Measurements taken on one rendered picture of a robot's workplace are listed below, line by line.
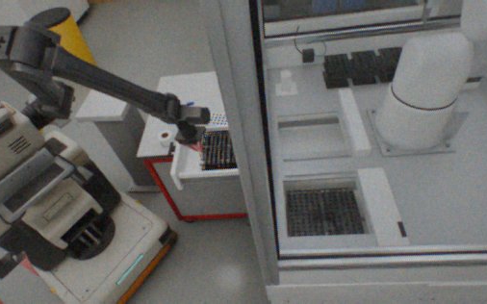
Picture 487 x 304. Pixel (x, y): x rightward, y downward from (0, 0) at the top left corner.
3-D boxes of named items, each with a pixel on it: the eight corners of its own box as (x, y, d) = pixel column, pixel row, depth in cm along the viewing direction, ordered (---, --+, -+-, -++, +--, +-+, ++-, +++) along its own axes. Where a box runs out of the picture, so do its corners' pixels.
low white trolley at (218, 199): (181, 228, 202) (136, 156, 144) (192, 156, 242) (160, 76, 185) (269, 224, 195) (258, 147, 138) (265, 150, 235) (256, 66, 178)
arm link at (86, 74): (18, 25, 64) (6, 72, 62) (30, 17, 61) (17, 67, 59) (170, 96, 99) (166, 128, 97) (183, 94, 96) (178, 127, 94)
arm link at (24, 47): (-33, 8, 59) (-47, 55, 58) (43, 23, 62) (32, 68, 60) (53, 88, 103) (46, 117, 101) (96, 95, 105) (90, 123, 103)
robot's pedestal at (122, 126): (127, 191, 227) (71, 118, 170) (140, 160, 246) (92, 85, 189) (166, 192, 222) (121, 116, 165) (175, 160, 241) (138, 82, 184)
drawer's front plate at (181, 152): (178, 190, 121) (169, 174, 113) (188, 137, 140) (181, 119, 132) (183, 190, 121) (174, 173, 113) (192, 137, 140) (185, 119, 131)
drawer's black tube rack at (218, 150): (203, 174, 122) (199, 164, 118) (207, 141, 134) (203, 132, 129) (258, 170, 120) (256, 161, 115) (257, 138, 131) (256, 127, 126)
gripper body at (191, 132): (182, 129, 112) (173, 114, 106) (207, 129, 108) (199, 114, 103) (175, 142, 108) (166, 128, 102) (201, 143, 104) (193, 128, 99)
